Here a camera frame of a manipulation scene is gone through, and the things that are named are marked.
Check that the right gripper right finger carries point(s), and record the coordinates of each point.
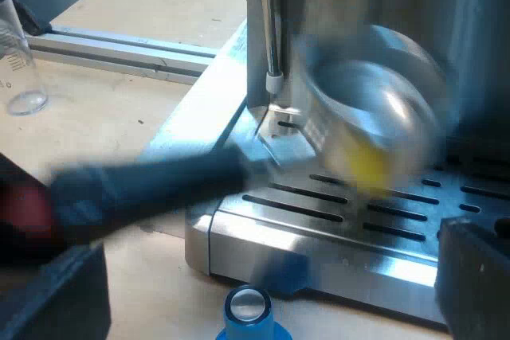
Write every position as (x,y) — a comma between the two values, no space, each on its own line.
(478,276)

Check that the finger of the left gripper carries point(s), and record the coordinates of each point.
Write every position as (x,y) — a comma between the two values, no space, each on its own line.
(28,250)
(18,170)

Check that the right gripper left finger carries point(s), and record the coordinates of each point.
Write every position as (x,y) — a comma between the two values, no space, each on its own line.
(60,300)

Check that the clear measuring glass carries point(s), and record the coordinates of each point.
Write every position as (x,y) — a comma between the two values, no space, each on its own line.
(20,77)

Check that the bright blue tamper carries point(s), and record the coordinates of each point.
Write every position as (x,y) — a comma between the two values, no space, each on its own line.
(248,318)

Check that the aluminium rail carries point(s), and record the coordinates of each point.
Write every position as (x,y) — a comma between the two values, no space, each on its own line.
(119,51)

